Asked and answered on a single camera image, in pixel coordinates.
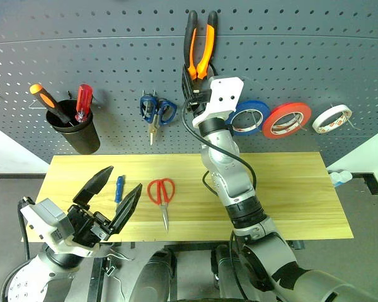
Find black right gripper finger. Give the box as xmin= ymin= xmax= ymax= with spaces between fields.
xmin=181 ymin=65 xmax=198 ymax=97
xmin=207 ymin=62 xmax=221 ymax=79

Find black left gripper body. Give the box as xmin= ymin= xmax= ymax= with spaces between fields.
xmin=67 ymin=204 xmax=114 ymax=248

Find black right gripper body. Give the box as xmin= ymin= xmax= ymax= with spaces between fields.
xmin=184 ymin=89 xmax=212 ymax=115

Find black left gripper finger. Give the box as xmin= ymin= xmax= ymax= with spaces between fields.
xmin=108 ymin=183 xmax=143 ymax=235
xmin=72 ymin=165 xmax=114 ymax=207

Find orange and black pliers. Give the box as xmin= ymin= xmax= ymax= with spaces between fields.
xmin=183 ymin=9 xmax=219 ymax=81

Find white tape roll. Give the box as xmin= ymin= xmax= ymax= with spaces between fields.
xmin=311 ymin=104 xmax=353 ymax=135

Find grey metal pegboard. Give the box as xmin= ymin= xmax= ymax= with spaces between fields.
xmin=0 ymin=0 xmax=378 ymax=164

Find black plastic cup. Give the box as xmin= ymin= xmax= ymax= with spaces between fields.
xmin=45 ymin=99 xmax=101 ymax=155

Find blue tape roll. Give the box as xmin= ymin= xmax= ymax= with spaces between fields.
xmin=226 ymin=100 xmax=271 ymax=137

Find dark rounded shape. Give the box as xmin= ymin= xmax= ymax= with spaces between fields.
xmin=128 ymin=249 xmax=177 ymax=302

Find red tape roll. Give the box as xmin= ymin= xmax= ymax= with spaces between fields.
xmin=262 ymin=102 xmax=312 ymax=140

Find orange and black screwdriver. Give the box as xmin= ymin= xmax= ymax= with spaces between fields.
xmin=29 ymin=83 xmax=72 ymax=125

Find small blue handled screwdriver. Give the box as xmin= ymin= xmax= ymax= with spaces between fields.
xmin=113 ymin=174 xmax=126 ymax=218

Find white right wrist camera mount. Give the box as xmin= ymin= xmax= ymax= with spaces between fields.
xmin=192 ymin=76 xmax=244 ymax=128

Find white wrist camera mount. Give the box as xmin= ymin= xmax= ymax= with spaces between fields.
xmin=192 ymin=76 xmax=244 ymax=128
xmin=20 ymin=198 xmax=100 ymax=257

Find red handled scissors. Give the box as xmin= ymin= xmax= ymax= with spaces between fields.
xmin=146 ymin=177 xmax=176 ymax=233

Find silver wire clip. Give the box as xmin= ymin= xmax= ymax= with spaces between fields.
xmin=105 ymin=245 xmax=135 ymax=262

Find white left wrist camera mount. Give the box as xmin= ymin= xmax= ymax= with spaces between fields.
xmin=20 ymin=198 xmax=100 ymax=257

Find blue handled scissors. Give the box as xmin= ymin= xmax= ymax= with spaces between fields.
xmin=139 ymin=90 xmax=178 ymax=146

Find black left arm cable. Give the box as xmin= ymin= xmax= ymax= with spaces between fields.
xmin=0 ymin=197 xmax=32 ymax=302

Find red handled screwdriver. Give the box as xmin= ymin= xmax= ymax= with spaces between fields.
xmin=74 ymin=84 xmax=94 ymax=123

